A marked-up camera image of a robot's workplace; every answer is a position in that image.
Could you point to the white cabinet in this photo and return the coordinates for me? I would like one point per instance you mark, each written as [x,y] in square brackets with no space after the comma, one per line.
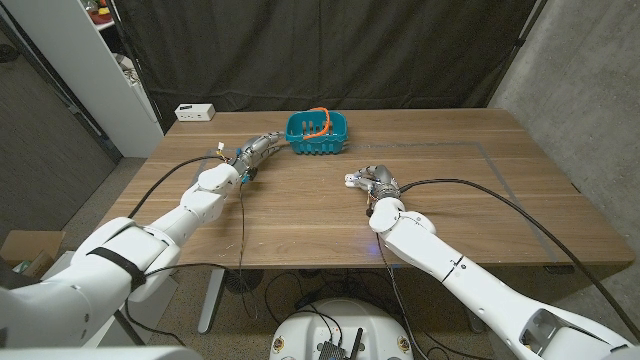
[85,65]

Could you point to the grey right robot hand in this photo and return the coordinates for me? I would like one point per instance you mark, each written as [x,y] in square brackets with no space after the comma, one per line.
[382,180]

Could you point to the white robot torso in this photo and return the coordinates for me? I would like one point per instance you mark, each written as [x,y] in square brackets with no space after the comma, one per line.
[310,332]

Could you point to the white AirPods case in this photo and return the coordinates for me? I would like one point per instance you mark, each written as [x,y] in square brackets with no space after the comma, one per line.
[351,182]

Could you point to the red bowl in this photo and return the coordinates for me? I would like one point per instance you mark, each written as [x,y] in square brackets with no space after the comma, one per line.
[101,19]

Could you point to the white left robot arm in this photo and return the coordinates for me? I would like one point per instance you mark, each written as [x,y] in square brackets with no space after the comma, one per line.
[150,245]

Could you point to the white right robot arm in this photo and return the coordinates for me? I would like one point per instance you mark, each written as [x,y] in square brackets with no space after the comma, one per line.
[450,265]

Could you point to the white power strip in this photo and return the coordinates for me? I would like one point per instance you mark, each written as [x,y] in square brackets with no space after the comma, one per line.
[195,112]

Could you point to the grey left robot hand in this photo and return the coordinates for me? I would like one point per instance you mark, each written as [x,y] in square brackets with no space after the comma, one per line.
[255,150]

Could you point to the white table leg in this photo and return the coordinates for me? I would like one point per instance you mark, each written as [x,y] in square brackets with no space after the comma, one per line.
[212,300]
[477,324]

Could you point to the brown cardboard box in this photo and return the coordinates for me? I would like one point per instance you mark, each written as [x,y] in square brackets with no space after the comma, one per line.
[22,245]

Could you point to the teal plastic basket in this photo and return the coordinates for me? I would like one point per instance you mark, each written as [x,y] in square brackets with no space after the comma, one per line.
[316,145]

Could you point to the white paper sheet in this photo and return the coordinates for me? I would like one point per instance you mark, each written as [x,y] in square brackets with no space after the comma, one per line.
[62,262]

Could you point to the round black floor fan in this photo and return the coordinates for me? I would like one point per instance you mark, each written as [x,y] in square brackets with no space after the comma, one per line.
[243,280]

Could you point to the black backdrop curtain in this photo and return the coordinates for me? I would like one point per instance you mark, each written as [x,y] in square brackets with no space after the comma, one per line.
[325,50]

